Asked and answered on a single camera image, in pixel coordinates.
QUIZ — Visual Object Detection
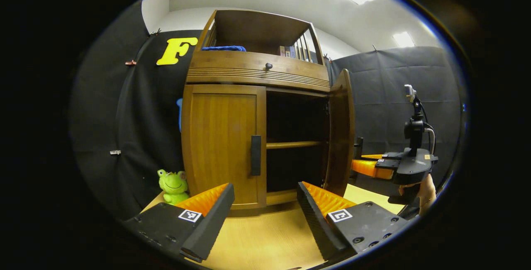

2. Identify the small ceiling light panel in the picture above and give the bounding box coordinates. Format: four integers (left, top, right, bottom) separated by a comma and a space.
392, 32, 415, 48

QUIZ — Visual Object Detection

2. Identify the wooden cabinet door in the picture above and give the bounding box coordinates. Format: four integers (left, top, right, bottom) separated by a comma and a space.
181, 84, 267, 209
324, 69, 364, 198

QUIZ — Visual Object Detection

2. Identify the green frog plush toy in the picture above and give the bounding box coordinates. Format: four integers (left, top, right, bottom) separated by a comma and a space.
157, 169, 190, 205

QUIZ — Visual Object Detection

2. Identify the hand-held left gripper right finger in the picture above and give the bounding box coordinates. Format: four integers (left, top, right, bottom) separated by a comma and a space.
297, 181, 412, 264

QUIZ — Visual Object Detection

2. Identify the wooden drawer with black knob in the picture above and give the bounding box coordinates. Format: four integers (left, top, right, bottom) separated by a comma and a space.
187, 50, 331, 92

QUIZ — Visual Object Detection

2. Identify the black backdrop cloth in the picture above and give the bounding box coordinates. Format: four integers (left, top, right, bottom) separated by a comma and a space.
68, 0, 204, 221

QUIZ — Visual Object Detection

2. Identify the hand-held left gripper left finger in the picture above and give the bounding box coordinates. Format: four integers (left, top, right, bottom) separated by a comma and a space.
123, 183, 235, 263

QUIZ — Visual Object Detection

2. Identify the dark grey backdrop cloth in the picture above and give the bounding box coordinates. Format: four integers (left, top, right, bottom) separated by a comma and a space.
328, 46, 463, 204

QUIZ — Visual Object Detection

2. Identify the wooden double-door shoe cabinet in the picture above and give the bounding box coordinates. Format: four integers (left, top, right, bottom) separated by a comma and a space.
181, 10, 332, 210

